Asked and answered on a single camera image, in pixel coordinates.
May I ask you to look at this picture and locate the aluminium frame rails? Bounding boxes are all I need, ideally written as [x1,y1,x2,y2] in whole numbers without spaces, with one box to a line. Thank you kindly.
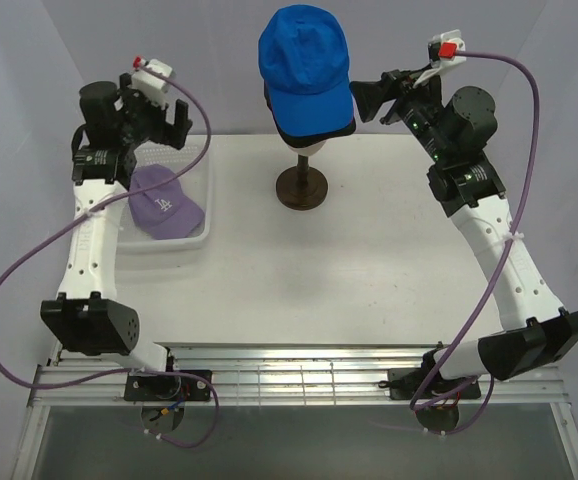
[27,133,578,480]

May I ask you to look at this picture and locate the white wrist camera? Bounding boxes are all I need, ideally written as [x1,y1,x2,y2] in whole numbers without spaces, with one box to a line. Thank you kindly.
[130,56,175,109]
[414,29,466,87]

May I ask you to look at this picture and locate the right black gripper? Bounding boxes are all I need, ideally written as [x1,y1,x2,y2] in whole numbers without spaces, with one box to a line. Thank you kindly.
[348,63,451,163]

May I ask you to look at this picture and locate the pink perforated cap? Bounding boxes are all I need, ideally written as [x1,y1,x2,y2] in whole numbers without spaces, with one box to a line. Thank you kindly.
[263,83,273,114]

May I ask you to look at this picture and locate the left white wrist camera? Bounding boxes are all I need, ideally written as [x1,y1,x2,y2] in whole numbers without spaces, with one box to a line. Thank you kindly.
[130,56,175,109]

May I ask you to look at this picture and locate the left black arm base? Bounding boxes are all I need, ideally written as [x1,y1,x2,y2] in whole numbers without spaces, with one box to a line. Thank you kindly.
[123,370,213,402]

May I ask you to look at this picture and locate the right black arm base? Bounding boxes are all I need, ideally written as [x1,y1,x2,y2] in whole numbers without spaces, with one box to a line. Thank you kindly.
[378,368,482,400]

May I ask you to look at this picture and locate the black cap gold logo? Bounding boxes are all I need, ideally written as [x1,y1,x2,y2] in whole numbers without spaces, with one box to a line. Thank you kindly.
[263,97,358,150]

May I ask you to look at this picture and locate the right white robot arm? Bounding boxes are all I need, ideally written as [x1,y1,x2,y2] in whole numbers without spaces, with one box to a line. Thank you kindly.
[350,70,578,397]

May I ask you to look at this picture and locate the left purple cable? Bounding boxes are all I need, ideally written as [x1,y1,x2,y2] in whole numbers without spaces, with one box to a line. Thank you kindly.
[0,69,220,449]

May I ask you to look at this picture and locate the wooden mannequin head stand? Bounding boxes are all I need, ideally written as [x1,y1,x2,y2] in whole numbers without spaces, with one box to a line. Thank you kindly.
[275,140,328,211]

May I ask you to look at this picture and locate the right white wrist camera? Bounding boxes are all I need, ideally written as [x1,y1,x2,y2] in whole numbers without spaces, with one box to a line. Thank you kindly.
[414,29,466,87]

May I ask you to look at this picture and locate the blue perforated cap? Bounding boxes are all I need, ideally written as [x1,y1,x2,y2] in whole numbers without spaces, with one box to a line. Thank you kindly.
[258,4,354,138]

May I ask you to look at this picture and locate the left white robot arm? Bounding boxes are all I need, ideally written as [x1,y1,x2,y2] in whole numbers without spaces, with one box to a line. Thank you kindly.
[40,70,192,400]

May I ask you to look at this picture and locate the lavender LA baseball cap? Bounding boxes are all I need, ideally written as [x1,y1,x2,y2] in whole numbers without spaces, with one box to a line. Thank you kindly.
[128,179,205,240]

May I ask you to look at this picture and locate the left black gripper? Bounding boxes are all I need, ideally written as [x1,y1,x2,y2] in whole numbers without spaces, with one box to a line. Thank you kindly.
[119,73,192,149]

